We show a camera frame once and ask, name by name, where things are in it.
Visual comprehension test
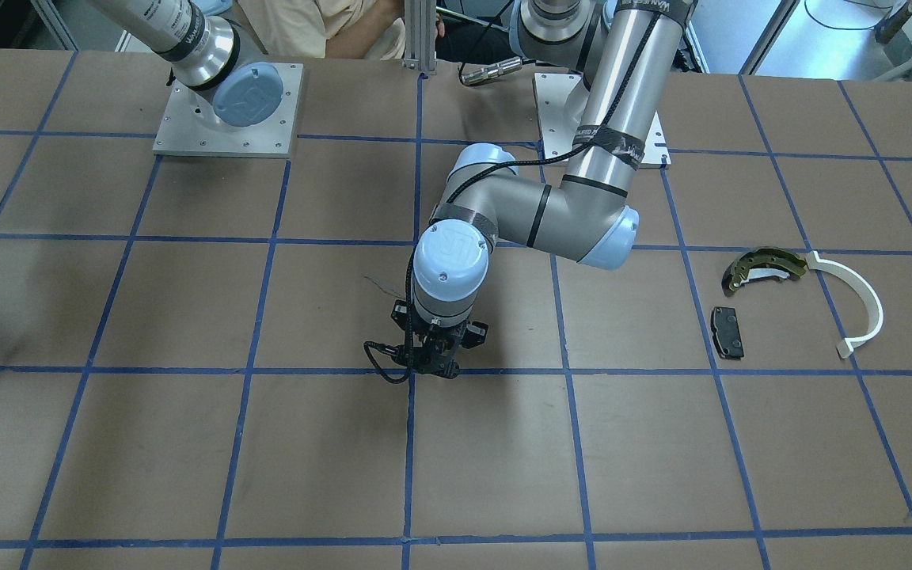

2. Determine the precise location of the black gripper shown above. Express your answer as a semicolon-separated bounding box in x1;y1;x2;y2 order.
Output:
389;308;488;379

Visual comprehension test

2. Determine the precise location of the black brake pad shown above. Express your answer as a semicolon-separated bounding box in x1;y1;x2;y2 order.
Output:
710;306;745;360

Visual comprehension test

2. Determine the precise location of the white curved plastic bracket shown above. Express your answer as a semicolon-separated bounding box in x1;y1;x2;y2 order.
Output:
806;250;885;359

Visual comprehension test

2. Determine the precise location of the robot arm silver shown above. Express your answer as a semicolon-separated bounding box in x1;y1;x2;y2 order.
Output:
91;1;283;127
364;1;697;383

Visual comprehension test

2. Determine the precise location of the aluminium frame post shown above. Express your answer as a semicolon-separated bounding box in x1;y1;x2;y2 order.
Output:
402;0;438;77

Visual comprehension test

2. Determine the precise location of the person in beige shirt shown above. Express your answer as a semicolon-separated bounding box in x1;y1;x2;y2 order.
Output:
238;1;405;60

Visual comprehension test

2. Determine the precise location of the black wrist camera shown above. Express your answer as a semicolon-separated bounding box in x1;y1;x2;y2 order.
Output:
390;299;412;329

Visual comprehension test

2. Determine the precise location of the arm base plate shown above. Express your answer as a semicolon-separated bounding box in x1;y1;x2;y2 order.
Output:
534;71;672;170
153;62;304;158

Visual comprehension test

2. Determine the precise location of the green brake shoe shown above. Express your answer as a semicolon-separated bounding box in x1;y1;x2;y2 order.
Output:
721;246;808;296

